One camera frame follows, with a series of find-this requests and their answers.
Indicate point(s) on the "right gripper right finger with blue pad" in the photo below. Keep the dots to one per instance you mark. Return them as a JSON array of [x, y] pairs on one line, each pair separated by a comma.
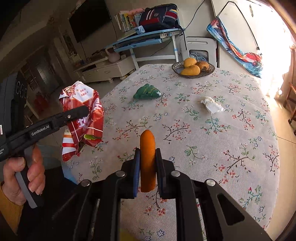
[[161, 174]]

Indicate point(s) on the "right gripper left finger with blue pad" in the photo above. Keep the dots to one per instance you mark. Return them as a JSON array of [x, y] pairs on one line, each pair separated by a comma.
[[136, 171]]

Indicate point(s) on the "orange peel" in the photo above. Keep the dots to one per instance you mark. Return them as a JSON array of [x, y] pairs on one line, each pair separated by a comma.
[[147, 161]]

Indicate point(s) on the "red snack bag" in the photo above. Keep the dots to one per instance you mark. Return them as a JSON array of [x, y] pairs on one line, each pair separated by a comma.
[[87, 130]]

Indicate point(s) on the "small white tissue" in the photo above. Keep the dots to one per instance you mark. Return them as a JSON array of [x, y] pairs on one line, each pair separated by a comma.
[[211, 106]]

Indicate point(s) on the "yellow sleeve forearm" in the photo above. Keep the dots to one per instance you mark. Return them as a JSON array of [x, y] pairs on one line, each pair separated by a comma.
[[10, 211]]

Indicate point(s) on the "yellow trash bin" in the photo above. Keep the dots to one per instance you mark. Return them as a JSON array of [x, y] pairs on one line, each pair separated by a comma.
[[124, 235]]

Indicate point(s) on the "person's left hand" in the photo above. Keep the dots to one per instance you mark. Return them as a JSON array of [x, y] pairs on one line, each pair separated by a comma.
[[24, 178]]

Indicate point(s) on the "floral grey tablecloth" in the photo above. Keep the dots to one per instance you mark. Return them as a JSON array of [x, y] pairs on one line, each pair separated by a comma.
[[237, 148]]

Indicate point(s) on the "white tv cabinet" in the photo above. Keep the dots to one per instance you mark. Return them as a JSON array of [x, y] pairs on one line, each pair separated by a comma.
[[103, 70]]

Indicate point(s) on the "yellow mango front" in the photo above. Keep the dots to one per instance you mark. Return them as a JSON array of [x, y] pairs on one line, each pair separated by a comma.
[[191, 71]]

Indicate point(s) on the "yellow mango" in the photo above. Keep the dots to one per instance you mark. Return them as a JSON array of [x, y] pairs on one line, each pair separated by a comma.
[[189, 62], [191, 71]]

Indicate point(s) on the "woven fruit basket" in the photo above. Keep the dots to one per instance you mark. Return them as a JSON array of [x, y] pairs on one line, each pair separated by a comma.
[[179, 66]]

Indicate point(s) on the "pink kettlebell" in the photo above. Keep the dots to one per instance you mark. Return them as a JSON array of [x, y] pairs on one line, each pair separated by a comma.
[[113, 57]]

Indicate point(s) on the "yellow mango back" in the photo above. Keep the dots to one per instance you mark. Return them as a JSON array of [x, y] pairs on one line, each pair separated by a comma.
[[189, 62]]

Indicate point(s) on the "brown mango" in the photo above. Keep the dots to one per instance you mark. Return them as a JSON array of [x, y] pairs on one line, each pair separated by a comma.
[[203, 65]]

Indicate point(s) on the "blue study desk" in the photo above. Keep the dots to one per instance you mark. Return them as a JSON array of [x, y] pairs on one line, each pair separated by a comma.
[[146, 40]]

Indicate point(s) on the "white air purifier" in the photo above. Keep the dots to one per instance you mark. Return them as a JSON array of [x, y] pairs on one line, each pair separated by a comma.
[[201, 48]]

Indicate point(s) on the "colourful blue red towel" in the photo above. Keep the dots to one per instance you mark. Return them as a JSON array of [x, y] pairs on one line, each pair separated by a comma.
[[250, 61]]

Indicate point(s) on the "row of books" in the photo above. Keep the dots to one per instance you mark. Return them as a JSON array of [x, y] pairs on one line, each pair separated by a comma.
[[128, 20]]

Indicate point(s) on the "navy red school backpack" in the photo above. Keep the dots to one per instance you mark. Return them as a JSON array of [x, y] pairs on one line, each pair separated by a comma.
[[160, 17]]

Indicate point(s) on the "black wall television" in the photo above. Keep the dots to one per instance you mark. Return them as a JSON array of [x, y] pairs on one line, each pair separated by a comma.
[[88, 18]]

